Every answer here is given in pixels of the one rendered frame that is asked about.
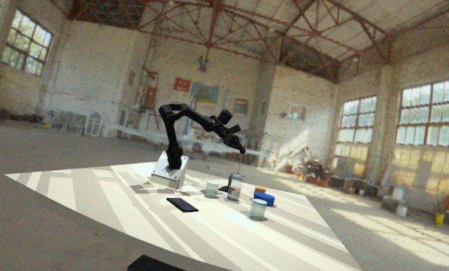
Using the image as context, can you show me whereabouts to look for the tan cardboard box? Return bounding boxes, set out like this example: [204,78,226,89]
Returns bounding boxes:
[254,186,267,193]

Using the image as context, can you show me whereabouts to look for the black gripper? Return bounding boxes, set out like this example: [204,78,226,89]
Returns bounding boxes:
[218,127,243,151]

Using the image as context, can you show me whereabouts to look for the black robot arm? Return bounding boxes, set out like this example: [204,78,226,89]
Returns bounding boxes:
[159,104,241,169]

